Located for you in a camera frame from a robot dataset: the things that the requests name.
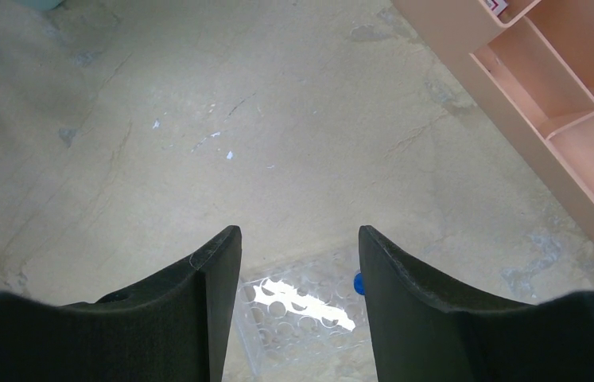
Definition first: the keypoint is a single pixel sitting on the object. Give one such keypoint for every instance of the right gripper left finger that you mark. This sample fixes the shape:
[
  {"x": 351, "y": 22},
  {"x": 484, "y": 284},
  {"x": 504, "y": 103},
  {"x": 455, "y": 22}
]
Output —
[{"x": 173, "y": 325}]

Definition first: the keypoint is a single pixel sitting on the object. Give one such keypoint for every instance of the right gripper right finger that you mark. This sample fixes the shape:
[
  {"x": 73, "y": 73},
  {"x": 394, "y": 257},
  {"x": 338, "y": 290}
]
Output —
[{"x": 428, "y": 326}]

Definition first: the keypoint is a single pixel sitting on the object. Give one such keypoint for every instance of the clear plastic well plate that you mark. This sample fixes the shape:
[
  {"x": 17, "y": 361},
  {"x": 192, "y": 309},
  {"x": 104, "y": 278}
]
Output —
[{"x": 301, "y": 310}]

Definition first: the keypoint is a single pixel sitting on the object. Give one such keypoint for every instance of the blue-capped test tube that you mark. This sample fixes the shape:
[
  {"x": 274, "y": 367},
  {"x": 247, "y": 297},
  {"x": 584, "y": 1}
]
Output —
[{"x": 357, "y": 283}]

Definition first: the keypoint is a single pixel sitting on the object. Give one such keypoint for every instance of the peach plastic desk organizer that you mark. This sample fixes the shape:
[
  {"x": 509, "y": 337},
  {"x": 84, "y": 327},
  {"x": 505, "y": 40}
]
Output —
[{"x": 531, "y": 70}]

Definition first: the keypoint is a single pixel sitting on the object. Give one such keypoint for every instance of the small white red box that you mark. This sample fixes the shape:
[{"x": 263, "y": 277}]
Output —
[{"x": 497, "y": 7}]

